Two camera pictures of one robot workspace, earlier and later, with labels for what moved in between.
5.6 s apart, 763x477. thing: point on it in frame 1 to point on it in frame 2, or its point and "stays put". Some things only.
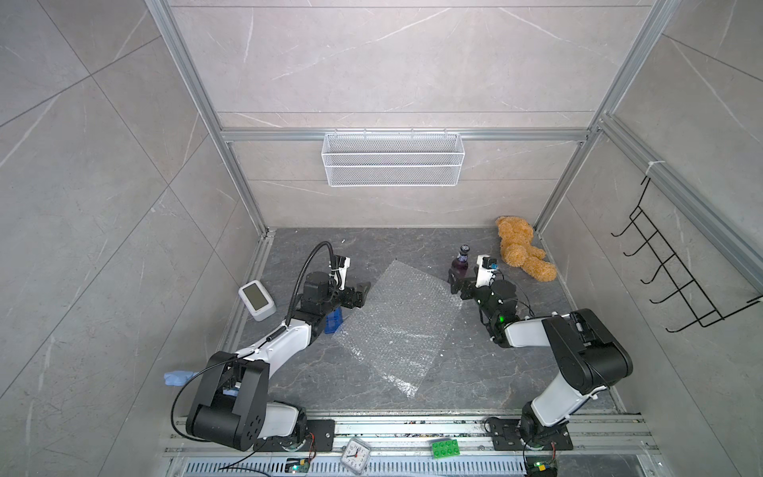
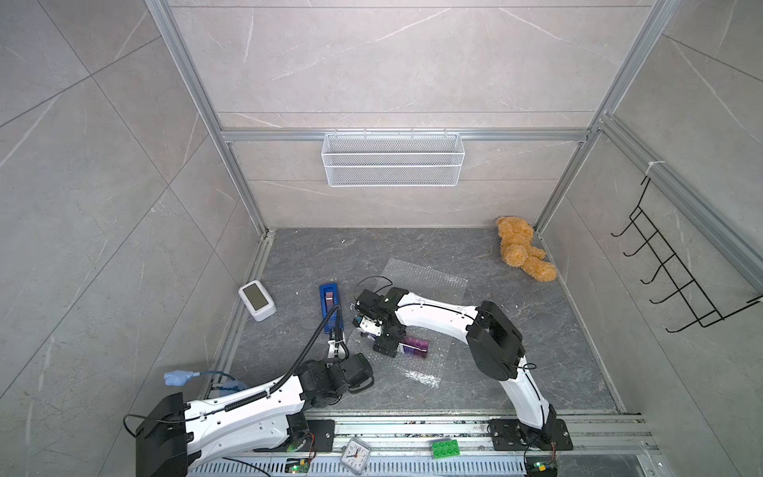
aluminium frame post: (659, 12) stays put
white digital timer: (257, 300) stays put
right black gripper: (463, 282) to (385, 348)
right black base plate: (508, 434) stays put
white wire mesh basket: (392, 159) stays put
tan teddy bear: (515, 237) stays put
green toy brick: (447, 448) stays put
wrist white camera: (487, 267) to (372, 326)
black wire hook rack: (686, 288) stays put
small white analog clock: (356, 456) stays put
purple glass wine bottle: (459, 266) to (410, 345)
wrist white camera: (340, 277) to (332, 352)
